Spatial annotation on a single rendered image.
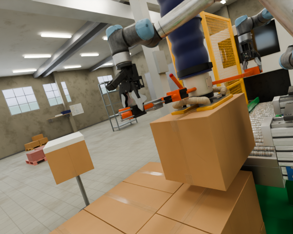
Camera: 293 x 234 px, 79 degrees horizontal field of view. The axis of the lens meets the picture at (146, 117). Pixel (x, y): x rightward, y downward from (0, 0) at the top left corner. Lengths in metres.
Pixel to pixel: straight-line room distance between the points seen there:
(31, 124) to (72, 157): 11.70
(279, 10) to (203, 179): 0.80
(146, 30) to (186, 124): 0.51
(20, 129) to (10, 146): 1.10
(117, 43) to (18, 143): 12.90
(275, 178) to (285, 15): 1.09
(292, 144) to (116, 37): 0.81
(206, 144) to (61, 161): 1.56
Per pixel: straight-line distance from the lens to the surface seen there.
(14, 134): 13.48
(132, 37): 0.75
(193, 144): 0.99
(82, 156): 2.11
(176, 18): 0.84
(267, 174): 1.53
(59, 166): 2.12
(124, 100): 0.79
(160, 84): 2.52
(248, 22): 1.40
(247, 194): 1.36
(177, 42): 1.18
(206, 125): 0.91
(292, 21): 0.71
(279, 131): 0.88
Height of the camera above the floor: 1.26
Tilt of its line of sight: 7 degrees down
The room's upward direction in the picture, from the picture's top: 16 degrees counter-clockwise
